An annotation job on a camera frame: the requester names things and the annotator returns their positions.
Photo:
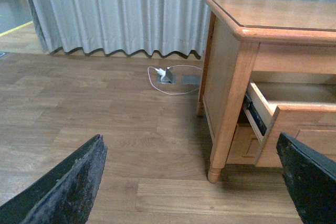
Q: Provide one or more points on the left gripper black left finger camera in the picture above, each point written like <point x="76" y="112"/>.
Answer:
<point x="66" y="193"/>

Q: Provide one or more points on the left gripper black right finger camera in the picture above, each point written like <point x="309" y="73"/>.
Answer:
<point x="310" y="180"/>

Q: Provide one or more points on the wooden drawer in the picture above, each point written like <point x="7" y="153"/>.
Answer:
<point x="244" y="146"/>
<point x="305" y="111"/>

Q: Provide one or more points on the wooden nightstand cabinet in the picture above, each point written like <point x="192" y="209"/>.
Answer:
<point x="260" y="41"/>

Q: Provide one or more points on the closed metal floor plate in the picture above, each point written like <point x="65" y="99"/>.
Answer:
<point x="191" y="80"/>

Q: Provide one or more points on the white plug in socket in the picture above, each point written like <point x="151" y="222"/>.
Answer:
<point x="160" y="71"/>

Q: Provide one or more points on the open metal floor socket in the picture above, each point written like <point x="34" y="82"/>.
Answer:
<point x="169" y="78"/>

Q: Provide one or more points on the grey pleated curtain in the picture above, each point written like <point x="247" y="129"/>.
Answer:
<point x="165" y="26"/>

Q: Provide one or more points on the black drawer slide rail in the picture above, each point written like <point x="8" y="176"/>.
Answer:
<point x="248" y="105"/>

